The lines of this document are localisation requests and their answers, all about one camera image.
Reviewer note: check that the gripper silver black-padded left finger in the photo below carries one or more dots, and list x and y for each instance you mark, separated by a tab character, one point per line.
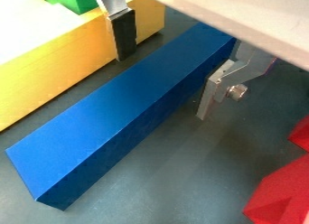
121	16

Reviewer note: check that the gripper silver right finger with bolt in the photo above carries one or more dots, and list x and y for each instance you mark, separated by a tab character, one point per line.
225	83

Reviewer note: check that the blue long block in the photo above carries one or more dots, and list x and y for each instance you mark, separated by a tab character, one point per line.
68	154

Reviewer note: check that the yellow slotted board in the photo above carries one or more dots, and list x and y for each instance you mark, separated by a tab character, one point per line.
52	48

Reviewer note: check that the green long block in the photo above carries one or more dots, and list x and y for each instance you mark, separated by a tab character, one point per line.
77	6

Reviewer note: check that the red comb-shaped block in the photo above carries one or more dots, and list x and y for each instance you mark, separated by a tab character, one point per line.
280	201

